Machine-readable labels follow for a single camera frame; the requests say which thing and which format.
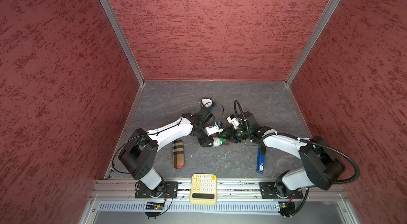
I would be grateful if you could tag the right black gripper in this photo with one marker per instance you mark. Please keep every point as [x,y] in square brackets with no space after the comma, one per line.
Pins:
[230,133]

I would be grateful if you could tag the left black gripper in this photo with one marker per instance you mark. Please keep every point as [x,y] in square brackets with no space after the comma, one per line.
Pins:
[204,142]

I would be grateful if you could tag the green cap white pill bottle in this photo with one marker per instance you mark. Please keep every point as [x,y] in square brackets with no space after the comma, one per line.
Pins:
[217,142]

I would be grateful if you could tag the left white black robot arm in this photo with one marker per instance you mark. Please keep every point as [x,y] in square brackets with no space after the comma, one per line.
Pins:
[138,154]

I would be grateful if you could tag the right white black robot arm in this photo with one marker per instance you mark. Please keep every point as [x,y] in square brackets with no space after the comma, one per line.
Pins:
[321,166]

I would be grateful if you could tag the plaid glasses case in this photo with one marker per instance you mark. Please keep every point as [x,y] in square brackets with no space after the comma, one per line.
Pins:
[178,154]

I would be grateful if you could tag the teal kitchen scale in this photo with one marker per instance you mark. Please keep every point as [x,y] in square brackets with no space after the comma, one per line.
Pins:
[208,103]

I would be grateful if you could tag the yellow calculator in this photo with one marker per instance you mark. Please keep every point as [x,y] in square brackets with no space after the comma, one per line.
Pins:
[203,189]

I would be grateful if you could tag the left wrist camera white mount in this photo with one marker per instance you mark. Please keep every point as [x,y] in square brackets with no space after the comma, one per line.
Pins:
[217,128]

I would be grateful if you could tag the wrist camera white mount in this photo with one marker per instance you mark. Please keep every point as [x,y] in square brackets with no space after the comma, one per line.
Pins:
[235,121]
[217,128]

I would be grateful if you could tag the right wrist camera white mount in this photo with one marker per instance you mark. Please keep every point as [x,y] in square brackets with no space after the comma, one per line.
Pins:
[235,121]

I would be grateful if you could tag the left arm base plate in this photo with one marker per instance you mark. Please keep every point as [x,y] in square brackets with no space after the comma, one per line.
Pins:
[164,190]

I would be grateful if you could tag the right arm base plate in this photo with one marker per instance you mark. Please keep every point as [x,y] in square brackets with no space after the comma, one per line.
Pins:
[269,190]

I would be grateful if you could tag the white slotted cable duct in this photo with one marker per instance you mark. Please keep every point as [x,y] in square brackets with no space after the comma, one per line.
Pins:
[184,206]

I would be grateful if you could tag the aluminium front rail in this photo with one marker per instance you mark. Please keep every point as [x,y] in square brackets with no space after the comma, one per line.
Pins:
[227,190]

